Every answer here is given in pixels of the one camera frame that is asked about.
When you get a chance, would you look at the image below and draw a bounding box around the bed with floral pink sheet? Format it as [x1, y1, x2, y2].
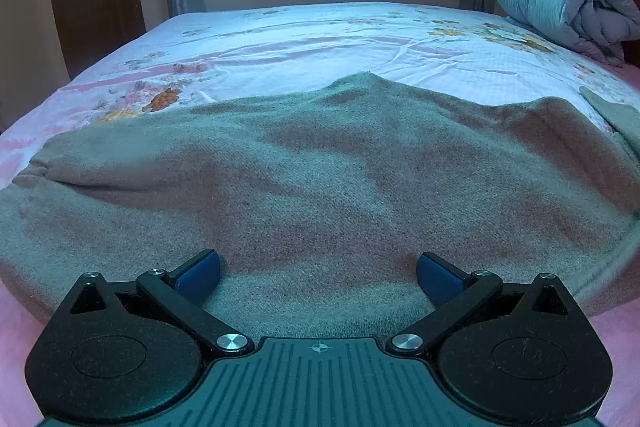
[0, 1, 640, 427]

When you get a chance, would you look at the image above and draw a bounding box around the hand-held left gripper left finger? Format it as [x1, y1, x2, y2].
[67, 249, 256, 358]

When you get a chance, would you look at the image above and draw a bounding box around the rolled grey quilt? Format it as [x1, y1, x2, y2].
[491, 0, 640, 68]

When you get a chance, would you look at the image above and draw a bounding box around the red-brown wooden headboard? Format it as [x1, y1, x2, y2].
[569, 0, 640, 68]

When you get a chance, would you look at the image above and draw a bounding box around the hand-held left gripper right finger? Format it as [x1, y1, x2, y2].
[386, 251, 584, 356]

